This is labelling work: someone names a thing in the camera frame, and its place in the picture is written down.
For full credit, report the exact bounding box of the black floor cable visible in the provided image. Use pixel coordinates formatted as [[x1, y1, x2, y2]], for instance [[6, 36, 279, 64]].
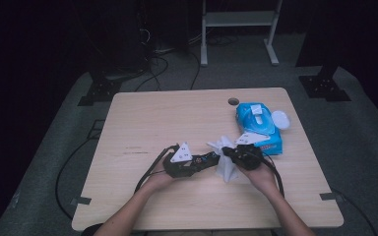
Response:
[[330, 187, 378, 236], [54, 137, 95, 220]]

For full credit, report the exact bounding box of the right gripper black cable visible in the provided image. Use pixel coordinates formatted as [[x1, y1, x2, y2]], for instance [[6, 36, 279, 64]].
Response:
[[258, 151, 285, 200]]

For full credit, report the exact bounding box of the blue wet wipe pack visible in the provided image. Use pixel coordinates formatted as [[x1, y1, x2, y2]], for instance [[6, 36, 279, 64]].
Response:
[[235, 101, 291, 156]]

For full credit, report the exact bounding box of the person's left hand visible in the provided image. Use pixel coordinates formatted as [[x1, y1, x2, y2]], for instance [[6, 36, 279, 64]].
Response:
[[145, 159, 179, 192]]

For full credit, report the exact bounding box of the white metal table frame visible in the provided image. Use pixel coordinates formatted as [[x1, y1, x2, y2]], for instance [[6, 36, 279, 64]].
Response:
[[200, 0, 284, 68]]

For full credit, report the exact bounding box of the grey tape strip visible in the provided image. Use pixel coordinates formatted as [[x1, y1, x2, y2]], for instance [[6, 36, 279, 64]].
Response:
[[70, 196, 93, 207], [319, 192, 345, 202]]

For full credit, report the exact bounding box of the black stand base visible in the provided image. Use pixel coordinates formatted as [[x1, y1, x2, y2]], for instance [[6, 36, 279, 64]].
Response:
[[297, 64, 352, 103], [77, 76, 123, 107]]

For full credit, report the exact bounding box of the white wet wipe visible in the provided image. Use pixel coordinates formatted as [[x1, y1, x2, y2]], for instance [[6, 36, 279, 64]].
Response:
[[206, 135, 241, 184], [250, 103, 264, 126]]

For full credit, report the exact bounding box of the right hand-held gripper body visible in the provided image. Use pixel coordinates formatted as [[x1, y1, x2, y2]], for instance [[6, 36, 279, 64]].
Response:
[[230, 131, 272, 172]]

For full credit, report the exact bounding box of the blue toy car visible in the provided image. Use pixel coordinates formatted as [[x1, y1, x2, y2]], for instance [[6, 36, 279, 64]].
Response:
[[190, 150, 221, 174]]

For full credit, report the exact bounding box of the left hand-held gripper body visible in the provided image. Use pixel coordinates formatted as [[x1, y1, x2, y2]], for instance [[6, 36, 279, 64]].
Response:
[[161, 141, 201, 179]]

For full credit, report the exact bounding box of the person's right hand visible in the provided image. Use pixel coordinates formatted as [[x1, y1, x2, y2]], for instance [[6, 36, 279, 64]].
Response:
[[238, 159, 279, 197]]

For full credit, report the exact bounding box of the bundle of black cables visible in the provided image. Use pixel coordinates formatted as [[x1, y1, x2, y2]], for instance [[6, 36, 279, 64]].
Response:
[[133, 28, 202, 93]]

